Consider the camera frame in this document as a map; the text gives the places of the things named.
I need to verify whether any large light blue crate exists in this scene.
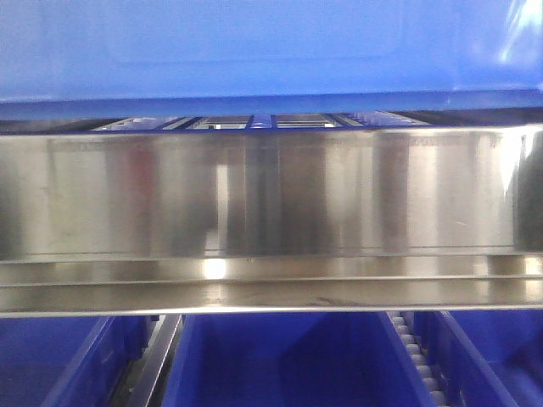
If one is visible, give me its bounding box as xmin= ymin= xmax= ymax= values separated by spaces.
xmin=1 ymin=1 xmax=542 ymax=120

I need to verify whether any lower middle blue bin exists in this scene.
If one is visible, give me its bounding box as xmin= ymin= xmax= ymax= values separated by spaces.
xmin=163 ymin=312 xmax=434 ymax=406

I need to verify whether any blue bin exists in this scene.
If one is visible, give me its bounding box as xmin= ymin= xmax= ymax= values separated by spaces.
xmin=1 ymin=316 xmax=158 ymax=406
xmin=409 ymin=309 xmax=542 ymax=406
xmin=163 ymin=312 xmax=434 ymax=406

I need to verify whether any white roller conveyor track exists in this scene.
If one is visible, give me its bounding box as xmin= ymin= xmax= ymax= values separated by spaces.
xmin=388 ymin=311 xmax=447 ymax=407

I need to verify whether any lower right blue bin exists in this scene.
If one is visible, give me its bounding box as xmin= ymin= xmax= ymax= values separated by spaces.
xmin=409 ymin=309 xmax=542 ymax=406

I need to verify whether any lower left blue bin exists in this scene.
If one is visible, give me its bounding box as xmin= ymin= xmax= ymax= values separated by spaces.
xmin=1 ymin=316 xmax=158 ymax=406

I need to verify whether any stainless steel shelf rail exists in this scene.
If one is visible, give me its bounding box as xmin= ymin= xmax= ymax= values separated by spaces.
xmin=1 ymin=124 xmax=542 ymax=317

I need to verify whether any metal divider rail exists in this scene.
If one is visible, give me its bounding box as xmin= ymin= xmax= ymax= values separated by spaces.
xmin=109 ymin=315 xmax=182 ymax=406

